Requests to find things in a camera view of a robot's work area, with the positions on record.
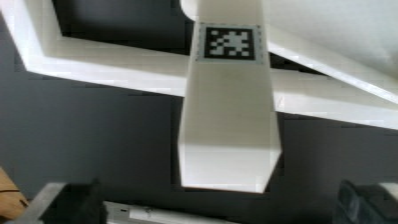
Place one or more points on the white desk leg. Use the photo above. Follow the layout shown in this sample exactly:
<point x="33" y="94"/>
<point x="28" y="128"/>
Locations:
<point x="227" y="143"/>

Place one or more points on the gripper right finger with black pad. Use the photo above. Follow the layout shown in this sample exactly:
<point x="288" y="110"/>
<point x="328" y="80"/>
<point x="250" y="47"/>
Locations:
<point x="366" y="205"/>

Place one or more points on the white desk tabletop tray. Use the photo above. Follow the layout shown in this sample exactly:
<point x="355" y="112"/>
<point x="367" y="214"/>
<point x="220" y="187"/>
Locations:
<point x="335" y="35"/>

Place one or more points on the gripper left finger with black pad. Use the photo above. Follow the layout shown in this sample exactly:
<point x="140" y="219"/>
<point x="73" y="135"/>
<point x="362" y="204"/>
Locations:
<point x="67" y="204"/>

